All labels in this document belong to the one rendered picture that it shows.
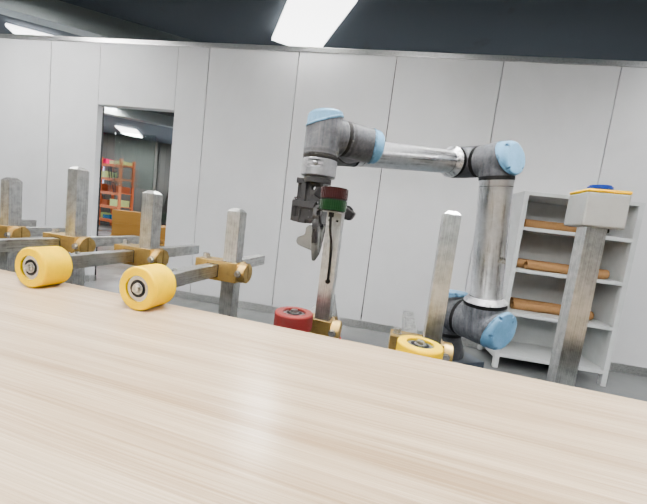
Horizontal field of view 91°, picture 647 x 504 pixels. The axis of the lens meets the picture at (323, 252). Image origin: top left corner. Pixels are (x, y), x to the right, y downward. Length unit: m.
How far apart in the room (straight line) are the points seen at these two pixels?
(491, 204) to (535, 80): 2.75
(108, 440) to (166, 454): 0.05
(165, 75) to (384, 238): 3.03
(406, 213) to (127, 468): 3.22
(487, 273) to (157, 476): 1.15
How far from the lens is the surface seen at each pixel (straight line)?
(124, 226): 8.79
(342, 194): 0.67
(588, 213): 0.77
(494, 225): 1.25
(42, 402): 0.42
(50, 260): 0.82
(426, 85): 3.67
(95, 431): 0.36
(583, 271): 0.79
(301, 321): 0.64
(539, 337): 3.89
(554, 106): 3.91
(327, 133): 0.82
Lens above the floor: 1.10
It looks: 6 degrees down
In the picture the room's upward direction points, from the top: 7 degrees clockwise
